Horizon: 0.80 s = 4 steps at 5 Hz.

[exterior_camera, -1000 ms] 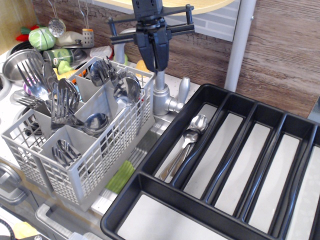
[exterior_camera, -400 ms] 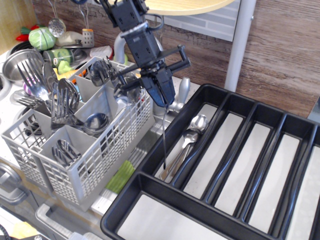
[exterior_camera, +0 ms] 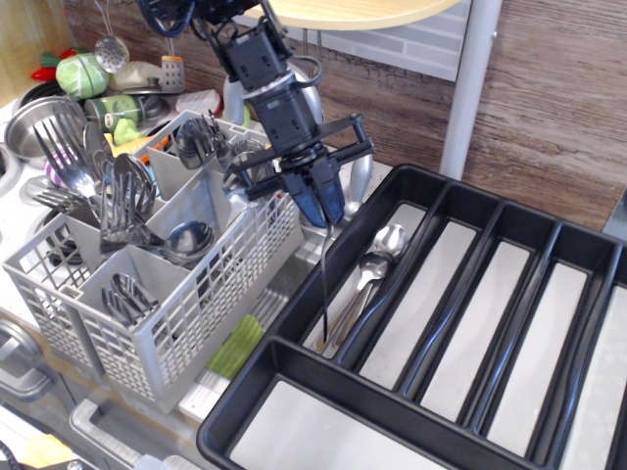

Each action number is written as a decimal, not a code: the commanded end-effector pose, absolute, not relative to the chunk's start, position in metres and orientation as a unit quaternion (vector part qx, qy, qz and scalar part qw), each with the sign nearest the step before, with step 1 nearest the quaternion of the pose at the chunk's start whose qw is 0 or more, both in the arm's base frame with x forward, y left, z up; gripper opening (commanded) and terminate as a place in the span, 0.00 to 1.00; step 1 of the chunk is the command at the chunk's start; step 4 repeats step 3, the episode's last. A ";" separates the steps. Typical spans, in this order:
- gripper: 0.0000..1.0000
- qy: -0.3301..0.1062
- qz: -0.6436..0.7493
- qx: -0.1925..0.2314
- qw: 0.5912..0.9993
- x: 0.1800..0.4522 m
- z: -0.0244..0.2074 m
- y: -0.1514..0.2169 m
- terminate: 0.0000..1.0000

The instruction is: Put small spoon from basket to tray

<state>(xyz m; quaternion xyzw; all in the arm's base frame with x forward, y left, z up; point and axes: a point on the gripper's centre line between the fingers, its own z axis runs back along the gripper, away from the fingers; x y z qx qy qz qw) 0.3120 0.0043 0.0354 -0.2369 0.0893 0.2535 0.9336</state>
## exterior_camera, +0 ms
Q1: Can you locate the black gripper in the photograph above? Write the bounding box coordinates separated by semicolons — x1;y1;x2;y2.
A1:
234;82;374;228

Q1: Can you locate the small steel spoon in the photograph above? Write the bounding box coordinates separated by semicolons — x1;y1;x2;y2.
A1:
320;212;333;346

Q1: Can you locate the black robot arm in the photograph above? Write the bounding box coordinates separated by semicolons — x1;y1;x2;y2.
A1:
139;1;373;227

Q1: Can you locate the large spoon back compartment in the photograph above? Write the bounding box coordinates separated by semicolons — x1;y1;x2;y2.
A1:
222;151;273;218

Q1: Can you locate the large spoon compartment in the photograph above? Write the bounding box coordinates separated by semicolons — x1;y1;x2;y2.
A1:
143;220;215;266
222;151;273;218

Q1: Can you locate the teaspoon in tray upper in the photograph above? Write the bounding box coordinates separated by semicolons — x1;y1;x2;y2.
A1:
312;223;409;356

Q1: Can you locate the teaspoon in tray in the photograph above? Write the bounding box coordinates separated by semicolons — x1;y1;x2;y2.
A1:
323;252;391;354
312;223;409;356

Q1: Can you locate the teaspoon in tray lower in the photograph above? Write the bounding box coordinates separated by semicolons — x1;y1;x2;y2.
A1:
323;252;391;354

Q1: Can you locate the large spoon middle compartment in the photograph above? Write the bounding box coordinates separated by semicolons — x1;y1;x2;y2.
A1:
143;220;215;266

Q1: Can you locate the grey plastic cutlery basket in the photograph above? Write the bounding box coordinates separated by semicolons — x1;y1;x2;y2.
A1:
3;113;303;413

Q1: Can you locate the black cutlery tray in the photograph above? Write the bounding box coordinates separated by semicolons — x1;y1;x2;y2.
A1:
197;165;626;469

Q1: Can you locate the large fork outside basket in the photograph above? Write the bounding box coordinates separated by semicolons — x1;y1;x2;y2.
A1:
33;106;97;204

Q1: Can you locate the silver kitchen faucet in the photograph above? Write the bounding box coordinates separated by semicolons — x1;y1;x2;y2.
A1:
223;63;373;219

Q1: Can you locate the spoons back left compartment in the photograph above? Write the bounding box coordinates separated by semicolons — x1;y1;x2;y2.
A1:
176;113;232;170

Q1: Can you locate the light wooden shelf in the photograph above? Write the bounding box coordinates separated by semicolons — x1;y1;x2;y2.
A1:
268;0;458;31

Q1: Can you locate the green cloth sponge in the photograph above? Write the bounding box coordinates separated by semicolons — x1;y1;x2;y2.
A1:
206;314;265;380

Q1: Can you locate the bundle of forks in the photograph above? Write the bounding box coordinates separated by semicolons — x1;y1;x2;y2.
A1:
99;154;156;256

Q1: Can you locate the green labelled tin can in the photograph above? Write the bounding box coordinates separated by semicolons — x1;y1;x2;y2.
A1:
84;94;144;132

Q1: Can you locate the hanging perforated skimmer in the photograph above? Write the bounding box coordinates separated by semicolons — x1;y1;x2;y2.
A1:
94;0;129;73

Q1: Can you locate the green toy cabbage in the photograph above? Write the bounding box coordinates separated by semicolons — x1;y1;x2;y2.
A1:
56;53;110;99

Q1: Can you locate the steel pot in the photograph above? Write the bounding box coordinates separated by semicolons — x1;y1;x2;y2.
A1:
4;95;86;169

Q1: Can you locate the grey metal post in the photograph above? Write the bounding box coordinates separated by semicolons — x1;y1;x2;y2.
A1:
439;0;503;180

